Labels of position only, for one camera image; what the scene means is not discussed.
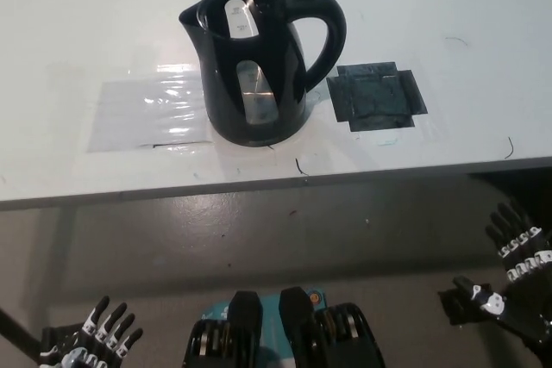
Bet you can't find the black table frame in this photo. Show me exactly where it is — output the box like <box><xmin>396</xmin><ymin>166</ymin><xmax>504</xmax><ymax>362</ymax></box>
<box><xmin>472</xmin><ymin>168</ymin><xmax>552</xmax><ymax>231</ymax></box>

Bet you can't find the clear tape patch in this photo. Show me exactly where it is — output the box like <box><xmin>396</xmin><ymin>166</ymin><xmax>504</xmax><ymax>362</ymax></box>
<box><xmin>85</xmin><ymin>74</ymin><xmax>215</xmax><ymax>153</ymax></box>

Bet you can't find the black electric kettle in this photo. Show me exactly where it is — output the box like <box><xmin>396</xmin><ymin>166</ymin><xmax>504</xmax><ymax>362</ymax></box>
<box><xmin>179</xmin><ymin>0</ymin><xmax>348</xmax><ymax>148</ymax></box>

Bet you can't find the black teal robot torso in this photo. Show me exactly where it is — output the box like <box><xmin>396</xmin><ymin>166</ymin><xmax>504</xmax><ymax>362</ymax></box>
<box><xmin>183</xmin><ymin>285</ymin><xmax>386</xmax><ymax>368</ymax></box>

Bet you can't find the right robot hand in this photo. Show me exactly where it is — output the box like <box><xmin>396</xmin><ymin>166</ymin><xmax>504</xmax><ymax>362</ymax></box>
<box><xmin>451</xmin><ymin>202</ymin><xmax>552</xmax><ymax>350</ymax></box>

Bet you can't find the black diagonal table leg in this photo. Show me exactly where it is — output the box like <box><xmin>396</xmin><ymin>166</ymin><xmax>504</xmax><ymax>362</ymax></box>
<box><xmin>0</xmin><ymin>306</ymin><xmax>42</xmax><ymax>363</ymax></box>

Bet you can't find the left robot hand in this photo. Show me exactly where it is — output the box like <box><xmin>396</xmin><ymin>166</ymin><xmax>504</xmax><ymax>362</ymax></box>
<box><xmin>40</xmin><ymin>296</ymin><xmax>144</xmax><ymax>368</ymax></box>

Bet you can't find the black tape patch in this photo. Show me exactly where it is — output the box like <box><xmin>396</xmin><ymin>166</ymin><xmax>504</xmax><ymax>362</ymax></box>
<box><xmin>326</xmin><ymin>60</ymin><xmax>429</xmax><ymax>133</ymax></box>

